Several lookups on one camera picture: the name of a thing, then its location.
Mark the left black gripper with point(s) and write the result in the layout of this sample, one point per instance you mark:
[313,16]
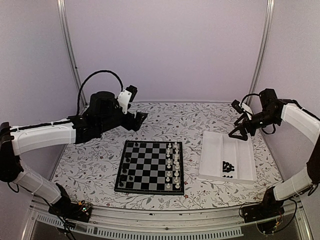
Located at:
[129,125]

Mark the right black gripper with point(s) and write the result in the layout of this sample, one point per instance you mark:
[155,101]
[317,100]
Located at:
[244,130]

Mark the white plastic divided tray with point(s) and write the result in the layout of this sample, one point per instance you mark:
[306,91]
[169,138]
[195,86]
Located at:
[218,147]

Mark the black and grey chessboard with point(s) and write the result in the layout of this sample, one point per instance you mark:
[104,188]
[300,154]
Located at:
[147,166]

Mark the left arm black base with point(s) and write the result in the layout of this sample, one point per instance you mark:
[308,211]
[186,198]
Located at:
[79,211]

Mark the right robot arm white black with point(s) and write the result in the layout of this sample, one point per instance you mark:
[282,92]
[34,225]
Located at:
[301,139]

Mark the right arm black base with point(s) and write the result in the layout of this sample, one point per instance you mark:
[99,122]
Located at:
[271,215]

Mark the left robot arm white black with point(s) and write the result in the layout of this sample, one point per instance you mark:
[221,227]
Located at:
[105,112]

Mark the black chess pieces pile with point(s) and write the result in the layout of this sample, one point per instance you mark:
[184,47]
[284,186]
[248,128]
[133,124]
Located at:
[228,170]

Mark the white chess pieces row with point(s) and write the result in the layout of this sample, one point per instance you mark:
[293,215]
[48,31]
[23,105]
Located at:
[173,168]

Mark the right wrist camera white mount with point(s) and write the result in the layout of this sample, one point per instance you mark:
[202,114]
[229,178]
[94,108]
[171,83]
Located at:
[242,108]

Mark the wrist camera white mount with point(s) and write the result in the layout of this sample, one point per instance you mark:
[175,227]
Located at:
[125,97]
[242,108]

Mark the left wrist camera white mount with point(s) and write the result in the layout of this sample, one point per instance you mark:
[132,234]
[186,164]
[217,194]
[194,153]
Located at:
[125,97]

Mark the front aluminium rail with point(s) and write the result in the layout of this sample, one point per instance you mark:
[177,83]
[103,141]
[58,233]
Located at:
[225,223]

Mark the right aluminium frame post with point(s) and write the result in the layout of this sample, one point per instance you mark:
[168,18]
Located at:
[268,18]

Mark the aluminium frame post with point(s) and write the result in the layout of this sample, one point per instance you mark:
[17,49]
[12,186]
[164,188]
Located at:
[268,18]
[61,7]

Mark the left aluminium frame post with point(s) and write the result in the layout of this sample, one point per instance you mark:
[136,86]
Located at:
[61,7]

